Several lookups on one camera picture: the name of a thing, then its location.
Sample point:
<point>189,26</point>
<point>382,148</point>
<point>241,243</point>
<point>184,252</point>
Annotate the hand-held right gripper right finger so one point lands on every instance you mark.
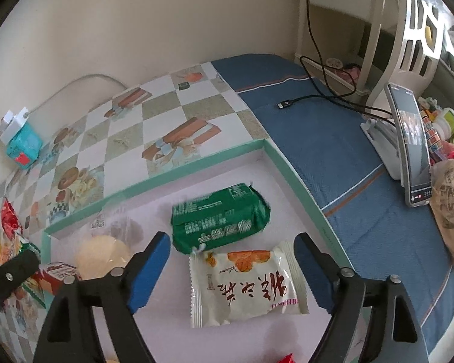
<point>314,272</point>

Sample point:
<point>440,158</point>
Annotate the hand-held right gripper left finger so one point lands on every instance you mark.
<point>151,272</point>

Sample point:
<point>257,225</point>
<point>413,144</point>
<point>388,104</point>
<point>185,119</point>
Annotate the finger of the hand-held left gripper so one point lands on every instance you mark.
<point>9,276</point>

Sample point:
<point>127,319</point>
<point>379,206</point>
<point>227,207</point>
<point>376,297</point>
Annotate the green yellow cracker packet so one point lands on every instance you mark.
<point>30,245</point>

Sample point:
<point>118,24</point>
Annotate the dark red snack box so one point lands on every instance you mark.
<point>56,276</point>

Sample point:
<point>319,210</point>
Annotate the round bun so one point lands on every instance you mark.
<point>98,257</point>

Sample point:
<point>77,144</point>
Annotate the shiny red snack packet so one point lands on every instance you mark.
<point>9,217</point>

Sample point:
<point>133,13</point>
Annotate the white snack packet orange print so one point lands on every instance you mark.
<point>246,287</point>

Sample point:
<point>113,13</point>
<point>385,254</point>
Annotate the green snack packet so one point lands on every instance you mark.
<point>219,215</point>

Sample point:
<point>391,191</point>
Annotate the small red candy packet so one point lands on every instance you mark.
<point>287,359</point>

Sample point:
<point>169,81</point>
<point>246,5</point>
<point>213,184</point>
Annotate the teal-rimmed white tray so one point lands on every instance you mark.
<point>230,170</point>

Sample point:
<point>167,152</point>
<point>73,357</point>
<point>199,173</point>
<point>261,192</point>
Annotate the beige snack packet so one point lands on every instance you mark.
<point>0,251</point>

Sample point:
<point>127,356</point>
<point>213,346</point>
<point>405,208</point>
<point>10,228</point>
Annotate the teal toy box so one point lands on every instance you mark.
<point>22,147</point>

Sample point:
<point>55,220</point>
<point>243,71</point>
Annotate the white phone stand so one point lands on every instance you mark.
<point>382,143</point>

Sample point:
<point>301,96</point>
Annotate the brown printed paper bag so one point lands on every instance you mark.
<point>450,204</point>

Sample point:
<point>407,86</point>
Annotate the white power strip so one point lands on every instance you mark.
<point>21,123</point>

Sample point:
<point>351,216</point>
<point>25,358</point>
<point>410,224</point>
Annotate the white plug adapter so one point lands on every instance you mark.
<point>6,121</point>

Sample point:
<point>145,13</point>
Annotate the smartphone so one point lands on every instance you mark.
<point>412,151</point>

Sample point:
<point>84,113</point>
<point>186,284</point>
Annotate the white green round container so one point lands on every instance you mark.
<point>447,123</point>

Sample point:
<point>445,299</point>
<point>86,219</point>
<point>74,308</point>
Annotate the white lattice chair back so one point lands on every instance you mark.
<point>401,45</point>

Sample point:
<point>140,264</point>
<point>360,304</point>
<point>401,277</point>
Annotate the white plastic shelf rack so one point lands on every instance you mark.
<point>376,26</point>

